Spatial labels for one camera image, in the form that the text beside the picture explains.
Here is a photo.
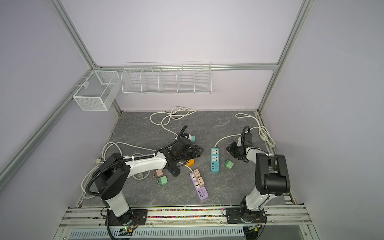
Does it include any orange power strip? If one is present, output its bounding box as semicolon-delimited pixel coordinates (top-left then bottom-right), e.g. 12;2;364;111
186;159;195;167

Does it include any small white mesh basket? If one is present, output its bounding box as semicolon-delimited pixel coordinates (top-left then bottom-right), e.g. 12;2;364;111
73;71;121;112

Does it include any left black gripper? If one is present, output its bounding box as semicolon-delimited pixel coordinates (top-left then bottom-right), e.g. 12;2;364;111
178;144;204;162

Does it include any teal charger plug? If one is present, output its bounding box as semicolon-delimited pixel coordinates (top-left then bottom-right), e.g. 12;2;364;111
188;135;196;143

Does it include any green USB charger plug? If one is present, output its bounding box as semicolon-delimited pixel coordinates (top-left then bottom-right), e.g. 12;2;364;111
159;176;168;186

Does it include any purple power strip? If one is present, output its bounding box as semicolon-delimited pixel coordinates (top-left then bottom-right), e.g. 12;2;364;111
190;170;209;201

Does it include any pink plug purple strip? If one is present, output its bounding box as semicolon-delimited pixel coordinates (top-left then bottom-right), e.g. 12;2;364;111
197;177;205;187
194;169;201;179

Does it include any teal power strip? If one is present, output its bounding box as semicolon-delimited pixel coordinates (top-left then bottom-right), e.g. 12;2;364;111
211;148;220;173

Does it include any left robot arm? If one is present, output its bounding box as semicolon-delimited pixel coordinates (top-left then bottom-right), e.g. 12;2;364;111
84;137;204;217

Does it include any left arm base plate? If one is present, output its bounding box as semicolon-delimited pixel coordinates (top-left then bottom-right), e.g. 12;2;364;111
106;209;148;226

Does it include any long white wire basket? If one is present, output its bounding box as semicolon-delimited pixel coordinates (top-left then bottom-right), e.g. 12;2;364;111
121;62;212;95

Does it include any pink USB charger plug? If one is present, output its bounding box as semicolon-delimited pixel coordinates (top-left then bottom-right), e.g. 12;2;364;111
155;170;164;178

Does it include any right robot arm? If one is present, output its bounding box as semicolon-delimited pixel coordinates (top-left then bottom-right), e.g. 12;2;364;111
226;126;291;222

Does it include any white cable of purple strip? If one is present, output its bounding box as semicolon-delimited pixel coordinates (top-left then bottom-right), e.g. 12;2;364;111
178;161;195;174

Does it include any white cable of black strip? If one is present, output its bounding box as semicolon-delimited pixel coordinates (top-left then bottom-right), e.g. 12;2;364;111
80;141;157;199

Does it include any white cable of teal strip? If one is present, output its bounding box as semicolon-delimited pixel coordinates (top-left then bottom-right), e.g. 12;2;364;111
214;113;276;149

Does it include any white slotted cable duct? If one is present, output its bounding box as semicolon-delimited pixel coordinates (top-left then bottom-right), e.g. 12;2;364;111
68;227;245;240

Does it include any black power strip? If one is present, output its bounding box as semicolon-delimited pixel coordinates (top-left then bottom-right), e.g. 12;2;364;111
167;166;181;178

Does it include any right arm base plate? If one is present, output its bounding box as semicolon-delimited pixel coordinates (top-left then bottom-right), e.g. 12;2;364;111
223;208;267;224

